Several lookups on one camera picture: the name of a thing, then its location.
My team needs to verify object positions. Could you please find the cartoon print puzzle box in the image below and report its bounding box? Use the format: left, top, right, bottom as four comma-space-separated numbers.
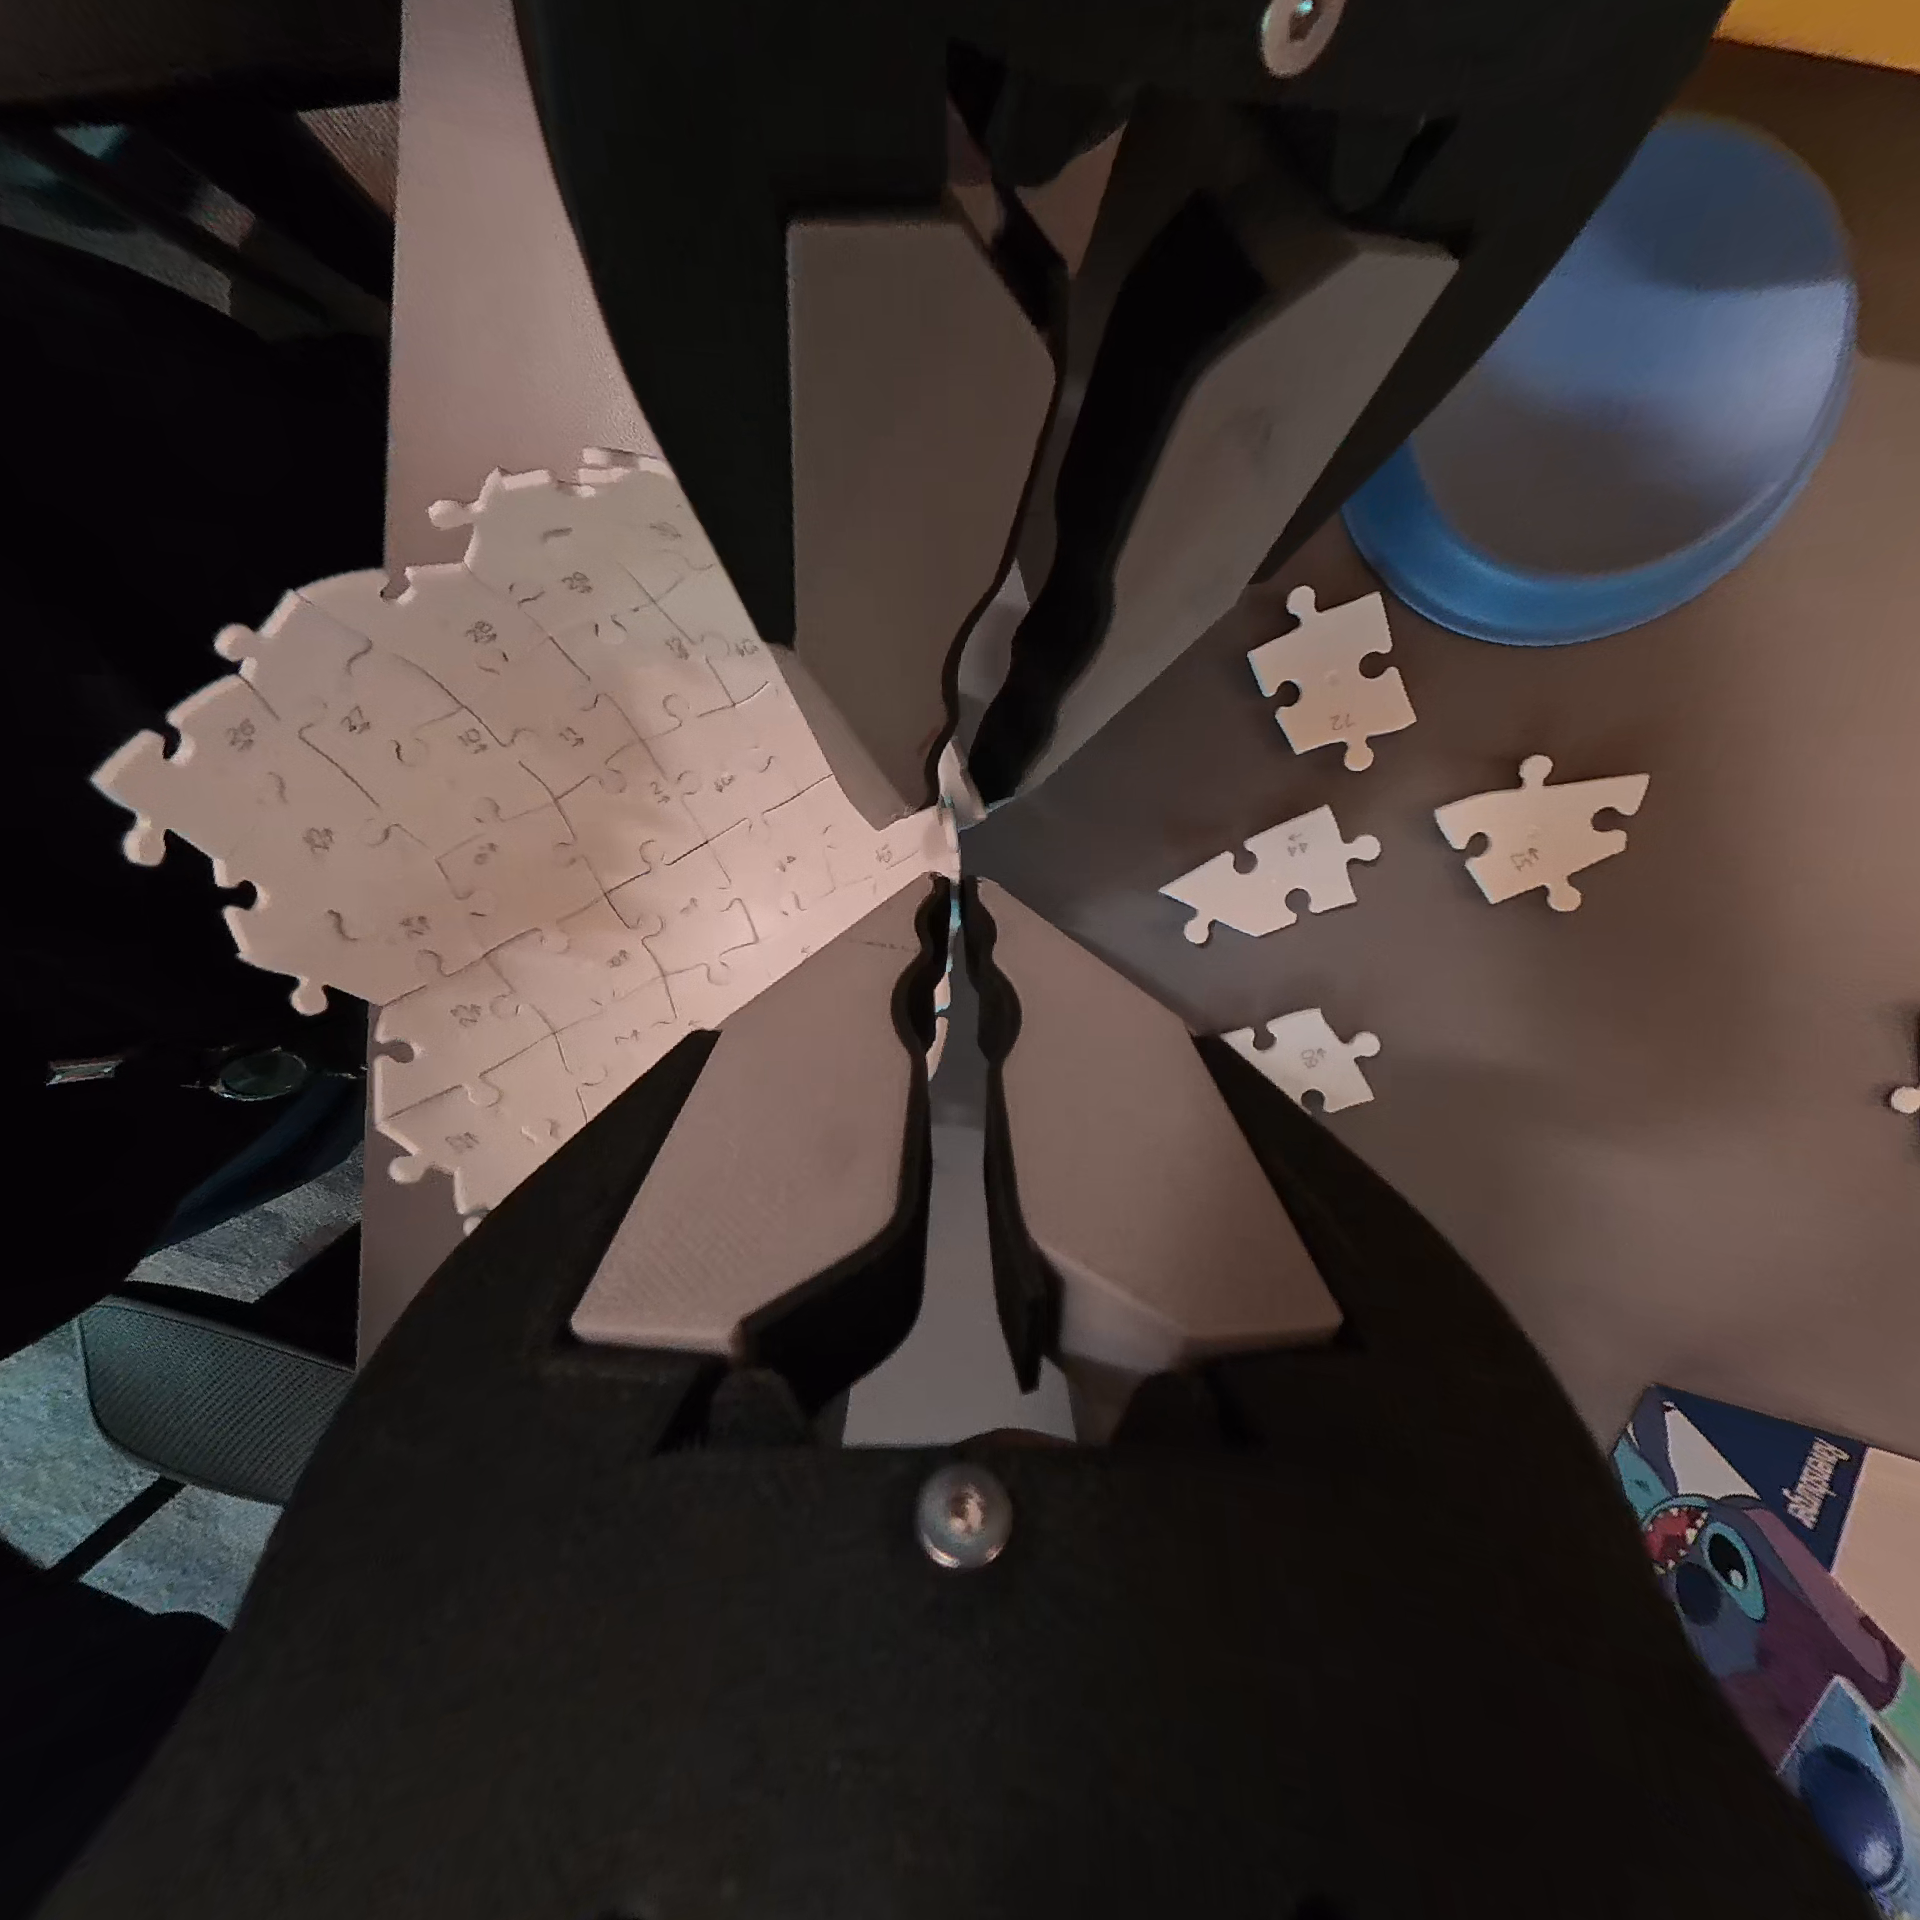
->
1612, 1384, 1920, 1906

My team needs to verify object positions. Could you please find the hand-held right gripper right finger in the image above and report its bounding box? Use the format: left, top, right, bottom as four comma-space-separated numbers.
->
965, 879, 1343, 1450

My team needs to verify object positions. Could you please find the blue plastic dish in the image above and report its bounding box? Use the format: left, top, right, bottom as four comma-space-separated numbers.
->
1340, 120, 1862, 647

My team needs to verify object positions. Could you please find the yellow plastic bin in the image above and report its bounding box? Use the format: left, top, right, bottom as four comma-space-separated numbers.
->
1717, 0, 1920, 49

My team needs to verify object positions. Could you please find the metal key ring clip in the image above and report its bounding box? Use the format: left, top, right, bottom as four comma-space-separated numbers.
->
46, 1050, 368, 1104

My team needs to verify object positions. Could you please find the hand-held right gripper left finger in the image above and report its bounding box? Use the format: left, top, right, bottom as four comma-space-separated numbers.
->
566, 879, 953, 1420

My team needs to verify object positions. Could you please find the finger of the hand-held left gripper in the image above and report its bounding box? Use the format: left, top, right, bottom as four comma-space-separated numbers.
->
780, 209, 1075, 828
965, 183, 1465, 804

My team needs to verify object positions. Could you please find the assembled white puzzle section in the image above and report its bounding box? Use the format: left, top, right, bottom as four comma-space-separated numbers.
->
89, 450, 963, 1233

